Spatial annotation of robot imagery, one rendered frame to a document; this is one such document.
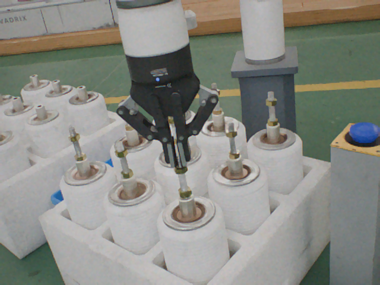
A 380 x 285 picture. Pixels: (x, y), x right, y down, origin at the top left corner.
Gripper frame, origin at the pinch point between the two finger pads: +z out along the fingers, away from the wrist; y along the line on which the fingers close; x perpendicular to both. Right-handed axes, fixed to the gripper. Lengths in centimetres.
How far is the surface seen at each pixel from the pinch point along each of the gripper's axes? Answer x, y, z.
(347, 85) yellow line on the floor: 96, 49, 36
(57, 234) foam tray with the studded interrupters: 9.3, -25.3, 19.2
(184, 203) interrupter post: -1.0, -0.2, 7.7
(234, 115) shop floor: 83, 8, 36
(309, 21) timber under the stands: 182, 53, 34
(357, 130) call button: 4.4, 24.2, 2.4
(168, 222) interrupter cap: -1.7, -2.7, 9.9
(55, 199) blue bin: 26.6, -32.5, 23.4
